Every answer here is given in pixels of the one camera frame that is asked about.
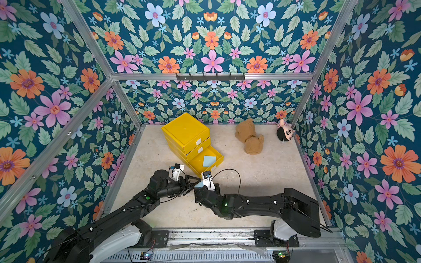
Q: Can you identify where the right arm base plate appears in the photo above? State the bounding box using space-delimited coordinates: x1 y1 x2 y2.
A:
253 229 300 248

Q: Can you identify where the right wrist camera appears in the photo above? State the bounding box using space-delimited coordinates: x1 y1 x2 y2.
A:
202 171 216 191

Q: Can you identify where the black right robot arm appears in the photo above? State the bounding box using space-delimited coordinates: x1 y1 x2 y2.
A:
194 186 321 238

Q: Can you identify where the yellow plastic drawer cabinet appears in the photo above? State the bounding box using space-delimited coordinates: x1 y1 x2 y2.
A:
162 113 212 167

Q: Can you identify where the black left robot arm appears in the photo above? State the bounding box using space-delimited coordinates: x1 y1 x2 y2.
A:
44 167 201 263

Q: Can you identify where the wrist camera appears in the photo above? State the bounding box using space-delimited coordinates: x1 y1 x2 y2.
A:
169 163 185 181
202 171 216 191

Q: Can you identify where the brown teddy bear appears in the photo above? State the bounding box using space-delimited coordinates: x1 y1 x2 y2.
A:
235 119 264 155

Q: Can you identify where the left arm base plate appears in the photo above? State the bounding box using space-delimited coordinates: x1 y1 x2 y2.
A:
137 230 169 248

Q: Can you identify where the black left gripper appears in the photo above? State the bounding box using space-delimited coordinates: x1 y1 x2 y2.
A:
156 175 200 199

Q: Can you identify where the blue sticky note pad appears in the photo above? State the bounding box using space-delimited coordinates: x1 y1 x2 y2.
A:
203 156 217 168
195 181 203 188

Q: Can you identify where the black wall hook rail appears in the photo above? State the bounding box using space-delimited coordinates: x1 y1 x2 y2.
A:
175 73 246 82

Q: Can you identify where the pink black plush toy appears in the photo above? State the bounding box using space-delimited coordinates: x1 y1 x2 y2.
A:
276 119 294 141

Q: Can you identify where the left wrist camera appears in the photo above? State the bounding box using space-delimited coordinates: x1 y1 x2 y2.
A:
169 163 185 181

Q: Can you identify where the yellow bottom drawer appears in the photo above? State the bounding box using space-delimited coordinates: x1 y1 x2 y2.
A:
188 146 224 178

